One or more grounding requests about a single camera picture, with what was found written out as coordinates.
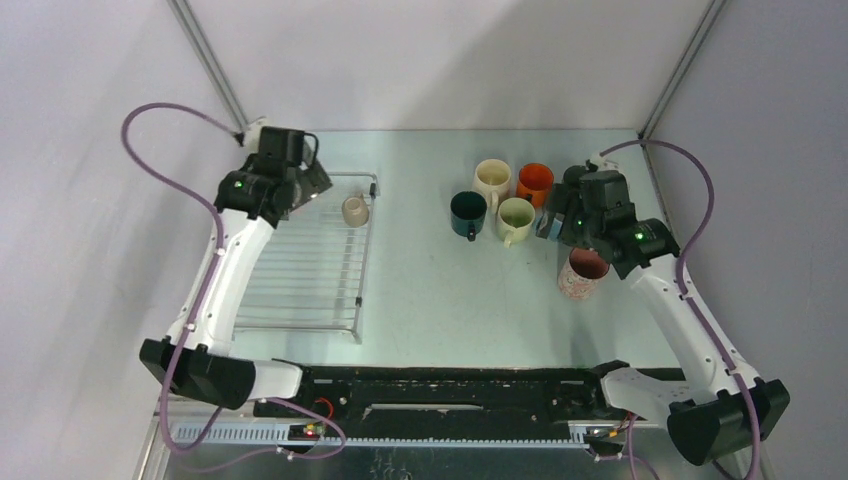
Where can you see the cream mug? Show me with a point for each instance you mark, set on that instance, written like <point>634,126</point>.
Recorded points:
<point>492,179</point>

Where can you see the pink patterned mug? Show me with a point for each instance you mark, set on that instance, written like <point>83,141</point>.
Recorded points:
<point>581,273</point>

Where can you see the dark green mug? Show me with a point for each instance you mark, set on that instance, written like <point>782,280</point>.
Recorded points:
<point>572,175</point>

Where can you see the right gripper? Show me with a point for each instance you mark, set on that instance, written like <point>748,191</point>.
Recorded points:
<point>565,201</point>

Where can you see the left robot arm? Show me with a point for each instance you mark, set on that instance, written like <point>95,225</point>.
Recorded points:
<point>194,358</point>

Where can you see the orange mug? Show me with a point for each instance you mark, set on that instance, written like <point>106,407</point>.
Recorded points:
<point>534,183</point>

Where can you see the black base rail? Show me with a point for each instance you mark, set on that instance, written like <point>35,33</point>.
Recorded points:
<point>455,404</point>

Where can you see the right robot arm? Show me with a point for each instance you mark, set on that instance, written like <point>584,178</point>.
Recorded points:
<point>724,405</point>

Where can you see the teal green mug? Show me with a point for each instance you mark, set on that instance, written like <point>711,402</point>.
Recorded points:
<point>468,212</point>

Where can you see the light green mug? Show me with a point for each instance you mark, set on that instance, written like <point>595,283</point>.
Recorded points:
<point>514,219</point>

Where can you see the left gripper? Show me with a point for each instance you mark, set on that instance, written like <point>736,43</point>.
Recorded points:
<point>312,181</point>

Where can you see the beige small mug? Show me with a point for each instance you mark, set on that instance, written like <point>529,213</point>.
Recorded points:
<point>355,211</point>

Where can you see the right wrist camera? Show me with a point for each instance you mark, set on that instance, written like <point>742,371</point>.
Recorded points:
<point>603,187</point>

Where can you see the aluminium frame rail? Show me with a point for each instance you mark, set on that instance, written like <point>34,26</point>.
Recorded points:
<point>262,440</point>

